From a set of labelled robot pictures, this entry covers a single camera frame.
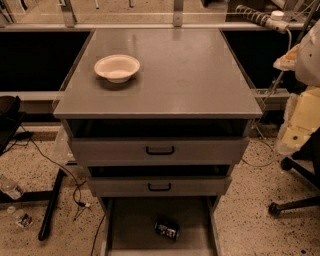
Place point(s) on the grey bottom drawer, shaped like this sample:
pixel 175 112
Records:
pixel 129 228

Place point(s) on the crumpled wrapper litter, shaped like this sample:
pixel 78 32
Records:
pixel 24 220

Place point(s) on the clear plastic water bottle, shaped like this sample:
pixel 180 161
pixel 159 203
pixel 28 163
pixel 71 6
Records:
pixel 10 188

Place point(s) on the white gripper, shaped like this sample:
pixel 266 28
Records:
pixel 309 61

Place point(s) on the black bin on left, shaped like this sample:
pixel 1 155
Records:
pixel 10 119

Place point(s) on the blue pepsi can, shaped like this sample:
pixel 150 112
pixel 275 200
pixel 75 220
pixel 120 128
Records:
pixel 168 229

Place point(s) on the black metal stand leg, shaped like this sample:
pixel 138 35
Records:
pixel 51 197

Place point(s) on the grey drawer cabinet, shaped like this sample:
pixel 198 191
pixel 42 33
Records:
pixel 184 74

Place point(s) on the black middle drawer handle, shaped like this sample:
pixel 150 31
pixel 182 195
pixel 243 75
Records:
pixel 159 188

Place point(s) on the black drawer handle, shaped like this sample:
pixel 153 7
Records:
pixel 159 151
pixel 159 188

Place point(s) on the grey middle drawer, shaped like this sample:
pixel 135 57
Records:
pixel 152 181

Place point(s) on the white paper bowl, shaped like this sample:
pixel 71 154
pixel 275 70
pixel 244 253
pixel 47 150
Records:
pixel 117 68

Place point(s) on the white striped power strip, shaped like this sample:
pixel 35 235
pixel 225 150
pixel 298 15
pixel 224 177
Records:
pixel 273 21

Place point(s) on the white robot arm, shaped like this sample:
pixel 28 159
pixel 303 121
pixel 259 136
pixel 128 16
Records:
pixel 307 68

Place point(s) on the black top drawer handle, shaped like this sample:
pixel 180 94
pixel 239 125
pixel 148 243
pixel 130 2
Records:
pixel 159 151

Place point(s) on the black office chair base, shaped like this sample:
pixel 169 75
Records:
pixel 302 169

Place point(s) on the grey top drawer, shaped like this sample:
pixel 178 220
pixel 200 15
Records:
pixel 98 142

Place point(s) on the grey drawer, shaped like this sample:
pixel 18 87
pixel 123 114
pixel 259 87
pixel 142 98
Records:
pixel 152 181
pixel 129 228
pixel 98 142

